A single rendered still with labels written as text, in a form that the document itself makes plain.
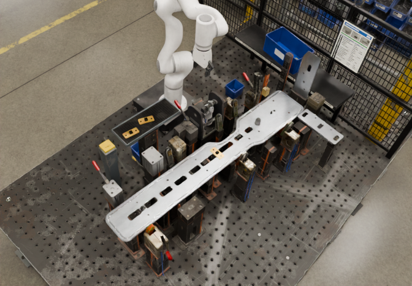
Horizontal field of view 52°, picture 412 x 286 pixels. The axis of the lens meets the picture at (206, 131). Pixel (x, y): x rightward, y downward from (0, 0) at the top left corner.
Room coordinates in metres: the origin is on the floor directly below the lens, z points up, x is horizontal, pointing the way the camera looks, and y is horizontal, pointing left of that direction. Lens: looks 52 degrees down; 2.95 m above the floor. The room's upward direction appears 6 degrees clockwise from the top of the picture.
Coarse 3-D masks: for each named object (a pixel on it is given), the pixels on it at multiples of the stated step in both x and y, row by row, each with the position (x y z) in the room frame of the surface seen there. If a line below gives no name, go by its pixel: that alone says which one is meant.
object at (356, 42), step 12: (348, 24) 2.13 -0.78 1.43; (348, 36) 2.11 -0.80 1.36; (360, 36) 2.06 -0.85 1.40; (372, 36) 2.02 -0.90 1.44; (336, 48) 2.14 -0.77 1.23; (348, 48) 2.09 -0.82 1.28; (360, 48) 2.04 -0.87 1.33; (336, 60) 2.12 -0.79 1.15; (348, 60) 2.07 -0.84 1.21; (360, 60) 2.02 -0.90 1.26
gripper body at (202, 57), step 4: (196, 48) 1.60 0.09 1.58; (196, 52) 1.60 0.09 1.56; (200, 52) 1.58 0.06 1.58; (204, 52) 1.57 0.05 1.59; (208, 52) 1.57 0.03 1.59; (196, 56) 1.60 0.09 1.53; (200, 56) 1.57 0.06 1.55; (204, 56) 1.56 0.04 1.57; (208, 56) 1.57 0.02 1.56; (196, 60) 1.59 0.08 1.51; (200, 60) 1.57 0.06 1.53; (204, 60) 1.56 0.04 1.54; (208, 60) 1.57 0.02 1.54; (200, 64) 1.57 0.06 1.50; (204, 64) 1.55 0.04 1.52
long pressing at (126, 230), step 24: (288, 96) 1.91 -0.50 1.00; (240, 120) 1.66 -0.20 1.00; (264, 120) 1.68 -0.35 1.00; (288, 120) 1.70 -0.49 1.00; (216, 144) 1.46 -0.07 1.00; (240, 144) 1.48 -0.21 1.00; (192, 168) 1.28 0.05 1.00; (216, 168) 1.30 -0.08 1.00; (144, 192) 1.10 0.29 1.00; (192, 192) 1.14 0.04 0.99; (120, 216) 0.96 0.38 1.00; (144, 216) 0.97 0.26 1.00
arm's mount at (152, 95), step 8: (152, 88) 2.04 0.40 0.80; (160, 88) 2.05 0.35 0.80; (144, 96) 1.95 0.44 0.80; (152, 96) 1.96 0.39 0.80; (160, 96) 1.97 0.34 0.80; (184, 96) 2.00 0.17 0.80; (192, 96) 2.01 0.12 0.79; (136, 104) 1.89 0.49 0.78; (144, 104) 1.88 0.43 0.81; (192, 104) 1.93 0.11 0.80; (176, 120) 1.80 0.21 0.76; (184, 120) 1.86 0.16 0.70; (160, 128) 1.75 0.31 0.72; (168, 128) 1.74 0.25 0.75
